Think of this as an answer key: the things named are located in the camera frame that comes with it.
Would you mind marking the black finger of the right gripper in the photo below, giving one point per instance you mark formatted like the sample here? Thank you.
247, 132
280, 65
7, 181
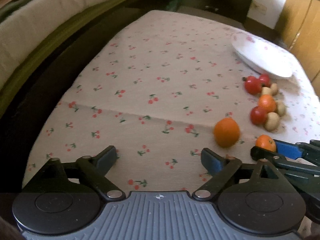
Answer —
280, 162
299, 149

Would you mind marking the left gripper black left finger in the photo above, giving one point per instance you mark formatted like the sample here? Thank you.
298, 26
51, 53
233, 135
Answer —
85, 178

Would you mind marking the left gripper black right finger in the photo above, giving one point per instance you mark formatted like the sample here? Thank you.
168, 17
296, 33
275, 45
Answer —
233, 180

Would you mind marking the small mandarin orange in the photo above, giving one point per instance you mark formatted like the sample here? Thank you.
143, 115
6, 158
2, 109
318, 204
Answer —
266, 142

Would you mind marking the beige round fruit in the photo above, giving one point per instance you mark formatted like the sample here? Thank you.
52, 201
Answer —
272, 122

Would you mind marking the large orange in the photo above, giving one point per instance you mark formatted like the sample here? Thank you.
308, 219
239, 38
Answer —
226, 132

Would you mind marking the beige longan fruit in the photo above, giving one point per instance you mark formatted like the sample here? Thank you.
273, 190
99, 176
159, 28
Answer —
280, 108

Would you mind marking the tan round fruit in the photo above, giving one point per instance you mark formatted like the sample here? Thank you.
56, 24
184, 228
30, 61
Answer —
266, 91

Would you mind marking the red tomato with stem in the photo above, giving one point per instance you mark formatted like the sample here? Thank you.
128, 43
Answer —
252, 85

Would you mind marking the brown round fruit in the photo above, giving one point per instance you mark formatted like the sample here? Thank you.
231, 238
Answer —
274, 89

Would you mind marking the red cherry tomato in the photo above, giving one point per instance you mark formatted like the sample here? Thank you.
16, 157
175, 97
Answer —
265, 80

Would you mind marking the white floral plate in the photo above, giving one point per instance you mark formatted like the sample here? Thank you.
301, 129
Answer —
264, 57

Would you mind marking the cherry print tablecloth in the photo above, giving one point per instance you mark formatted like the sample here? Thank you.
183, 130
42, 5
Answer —
155, 92

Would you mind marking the wooden wardrobe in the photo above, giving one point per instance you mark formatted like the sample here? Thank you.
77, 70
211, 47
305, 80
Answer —
298, 27

